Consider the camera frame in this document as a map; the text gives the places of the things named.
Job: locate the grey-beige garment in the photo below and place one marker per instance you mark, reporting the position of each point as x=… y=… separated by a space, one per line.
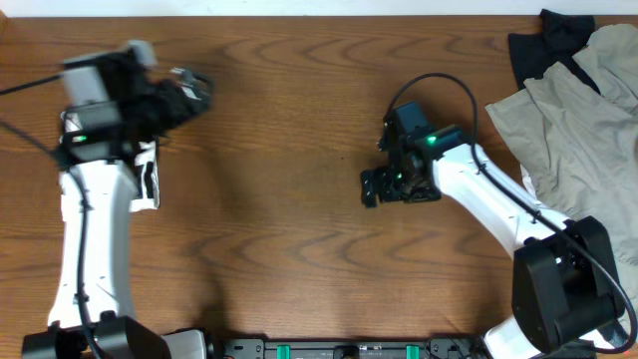
x=578 y=143

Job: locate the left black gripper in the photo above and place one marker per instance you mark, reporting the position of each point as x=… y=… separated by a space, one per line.
x=175 y=100

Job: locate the white garment at right edge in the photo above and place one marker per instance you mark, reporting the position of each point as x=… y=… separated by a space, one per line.
x=528 y=184

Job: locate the black garment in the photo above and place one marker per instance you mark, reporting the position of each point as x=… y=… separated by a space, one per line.
x=560 y=38

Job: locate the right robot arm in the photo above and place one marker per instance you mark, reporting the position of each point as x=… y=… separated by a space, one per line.
x=565 y=292

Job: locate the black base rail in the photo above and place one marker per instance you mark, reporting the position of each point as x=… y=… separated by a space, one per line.
x=456 y=347

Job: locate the white t-shirt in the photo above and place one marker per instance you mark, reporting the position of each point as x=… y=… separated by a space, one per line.
x=146 y=165

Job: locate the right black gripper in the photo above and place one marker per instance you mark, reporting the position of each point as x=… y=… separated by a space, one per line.
x=387 y=190

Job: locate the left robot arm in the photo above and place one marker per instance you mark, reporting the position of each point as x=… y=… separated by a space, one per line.
x=93 y=310

